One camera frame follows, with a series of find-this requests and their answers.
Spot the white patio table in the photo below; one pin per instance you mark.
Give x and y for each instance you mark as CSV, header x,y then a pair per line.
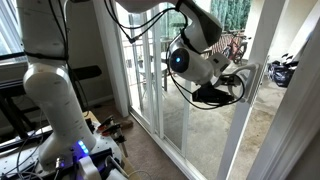
x,y
161,66

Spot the black metal stand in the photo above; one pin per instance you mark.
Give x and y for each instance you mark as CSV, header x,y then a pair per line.
x,y
13,113

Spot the red bicycle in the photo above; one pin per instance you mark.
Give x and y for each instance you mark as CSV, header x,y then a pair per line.
x,y
238,50

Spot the black garbage bag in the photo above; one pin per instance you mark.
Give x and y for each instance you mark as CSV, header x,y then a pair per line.
x,y
280,75

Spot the white perforated base plate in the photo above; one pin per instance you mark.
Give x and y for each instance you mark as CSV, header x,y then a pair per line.
x,y
106,143

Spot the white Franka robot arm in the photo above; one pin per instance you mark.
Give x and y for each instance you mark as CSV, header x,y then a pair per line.
x,y
56,100

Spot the white black control box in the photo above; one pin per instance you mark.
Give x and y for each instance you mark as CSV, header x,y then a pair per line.
x,y
88,168

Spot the window with white frame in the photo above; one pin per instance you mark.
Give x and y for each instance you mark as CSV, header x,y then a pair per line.
x,y
8,33

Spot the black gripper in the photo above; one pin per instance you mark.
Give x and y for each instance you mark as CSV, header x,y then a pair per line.
x,y
226,81

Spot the white leaning board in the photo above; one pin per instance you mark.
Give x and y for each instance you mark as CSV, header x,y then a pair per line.
x,y
301,33

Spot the black padded bench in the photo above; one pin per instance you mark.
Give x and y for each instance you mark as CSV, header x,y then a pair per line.
x,y
86,71

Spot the wooden table top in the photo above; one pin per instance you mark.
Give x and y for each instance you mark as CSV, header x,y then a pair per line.
x,y
90,116

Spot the green trees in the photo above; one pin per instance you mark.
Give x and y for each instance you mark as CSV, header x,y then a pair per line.
x,y
233,13

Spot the white sliding glass door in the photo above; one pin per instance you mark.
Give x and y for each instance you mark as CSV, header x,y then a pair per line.
x,y
233,140

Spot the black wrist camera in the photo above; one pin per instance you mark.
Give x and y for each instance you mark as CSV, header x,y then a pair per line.
x,y
210,95

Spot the brown object on carpet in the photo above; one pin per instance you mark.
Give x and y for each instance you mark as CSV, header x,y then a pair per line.
x,y
126,124

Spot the fixed glass door panel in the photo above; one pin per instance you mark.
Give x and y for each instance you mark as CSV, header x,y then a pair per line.
x,y
156,100

